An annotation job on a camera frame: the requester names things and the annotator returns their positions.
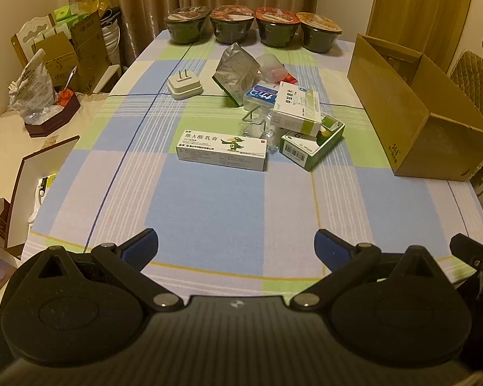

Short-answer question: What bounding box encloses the wooden door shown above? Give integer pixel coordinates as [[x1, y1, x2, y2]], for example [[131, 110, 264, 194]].
[[364, 0, 478, 73]]

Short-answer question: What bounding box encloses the green white barcode box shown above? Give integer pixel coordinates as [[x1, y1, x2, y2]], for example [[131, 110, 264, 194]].
[[279, 115, 346, 171]]

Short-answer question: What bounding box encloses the small cardboard box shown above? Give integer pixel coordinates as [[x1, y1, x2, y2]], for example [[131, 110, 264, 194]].
[[34, 32, 79, 89]]

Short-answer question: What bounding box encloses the dark paper bag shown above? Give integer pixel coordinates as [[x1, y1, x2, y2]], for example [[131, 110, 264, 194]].
[[100, 7, 123, 67]]

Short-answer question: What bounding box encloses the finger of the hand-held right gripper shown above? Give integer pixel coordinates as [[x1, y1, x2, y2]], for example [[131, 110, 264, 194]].
[[450, 232, 483, 302]]

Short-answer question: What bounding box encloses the green tissue pack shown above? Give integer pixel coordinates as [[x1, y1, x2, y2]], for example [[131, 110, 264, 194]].
[[54, 2, 89, 25]]

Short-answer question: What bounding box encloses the open white gift box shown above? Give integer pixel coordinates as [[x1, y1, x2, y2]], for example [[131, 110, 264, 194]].
[[6, 136, 81, 260]]

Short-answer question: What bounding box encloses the dark-lid instant noodle bowl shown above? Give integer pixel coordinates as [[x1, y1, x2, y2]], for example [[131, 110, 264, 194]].
[[164, 6, 210, 46]]

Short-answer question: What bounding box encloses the checked blue green tablecloth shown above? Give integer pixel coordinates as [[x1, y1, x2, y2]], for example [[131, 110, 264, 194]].
[[22, 28, 483, 294]]

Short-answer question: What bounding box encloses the beige patterned tablecloth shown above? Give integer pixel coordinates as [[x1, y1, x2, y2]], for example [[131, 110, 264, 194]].
[[0, 92, 109, 210]]

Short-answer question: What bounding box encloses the white carved chair back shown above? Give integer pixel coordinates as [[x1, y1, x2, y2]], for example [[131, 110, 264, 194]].
[[10, 14, 59, 69]]

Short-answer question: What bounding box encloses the white power adapter plug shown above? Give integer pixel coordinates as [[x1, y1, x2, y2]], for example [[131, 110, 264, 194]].
[[167, 69, 204, 101]]

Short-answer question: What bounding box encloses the dark brown tray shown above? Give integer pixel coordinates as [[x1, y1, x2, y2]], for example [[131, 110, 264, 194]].
[[24, 92, 81, 137]]

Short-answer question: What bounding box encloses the silver foil pouch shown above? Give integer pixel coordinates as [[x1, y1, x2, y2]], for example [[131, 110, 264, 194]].
[[212, 43, 261, 108]]

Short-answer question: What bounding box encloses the crinkled clear plastic bag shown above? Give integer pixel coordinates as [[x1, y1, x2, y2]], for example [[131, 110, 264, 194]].
[[10, 48, 59, 123]]

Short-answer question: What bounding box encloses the quilted chair back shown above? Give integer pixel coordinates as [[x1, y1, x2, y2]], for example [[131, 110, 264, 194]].
[[447, 50, 483, 137]]

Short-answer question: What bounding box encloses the clear plastic packaging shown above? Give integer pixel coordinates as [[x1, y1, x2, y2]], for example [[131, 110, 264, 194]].
[[241, 108, 280, 155]]

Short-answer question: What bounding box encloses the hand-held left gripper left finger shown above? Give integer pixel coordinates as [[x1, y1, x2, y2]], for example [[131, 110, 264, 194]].
[[35, 228, 185, 311]]

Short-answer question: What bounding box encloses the white medicine box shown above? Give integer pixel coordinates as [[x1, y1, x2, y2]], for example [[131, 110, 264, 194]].
[[271, 81, 323, 137]]

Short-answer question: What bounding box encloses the wide cardboard box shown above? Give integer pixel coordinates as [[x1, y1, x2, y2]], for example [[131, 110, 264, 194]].
[[347, 34, 483, 181]]

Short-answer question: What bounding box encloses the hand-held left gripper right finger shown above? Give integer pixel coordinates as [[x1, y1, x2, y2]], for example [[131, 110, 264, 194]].
[[289, 228, 438, 311]]

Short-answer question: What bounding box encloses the clear plastic cup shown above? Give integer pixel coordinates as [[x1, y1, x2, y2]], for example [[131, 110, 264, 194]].
[[258, 53, 287, 85]]

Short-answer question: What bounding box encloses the brown-lid instant noodle bowl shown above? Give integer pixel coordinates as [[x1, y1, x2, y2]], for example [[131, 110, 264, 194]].
[[209, 5, 255, 45]]

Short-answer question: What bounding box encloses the yellow plastic bag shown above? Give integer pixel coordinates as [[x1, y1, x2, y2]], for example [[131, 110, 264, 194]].
[[78, 0, 111, 14]]

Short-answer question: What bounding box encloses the tall cardboard box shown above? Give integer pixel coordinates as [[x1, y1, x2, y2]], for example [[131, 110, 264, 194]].
[[70, 10, 111, 89]]

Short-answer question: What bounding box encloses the orange-lid instant noodle bowl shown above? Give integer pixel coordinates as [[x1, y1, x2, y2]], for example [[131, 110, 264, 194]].
[[297, 11, 343, 54]]

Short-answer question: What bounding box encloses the long white ointment box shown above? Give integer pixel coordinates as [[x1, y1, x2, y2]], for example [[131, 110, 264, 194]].
[[176, 129, 268, 171]]

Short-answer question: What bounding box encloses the blue floss picks box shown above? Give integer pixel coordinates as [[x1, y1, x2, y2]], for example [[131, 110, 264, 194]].
[[243, 84, 280, 113]]

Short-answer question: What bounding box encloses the red-lid instant noodle bowl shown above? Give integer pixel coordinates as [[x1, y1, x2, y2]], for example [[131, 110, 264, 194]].
[[255, 7, 300, 48]]

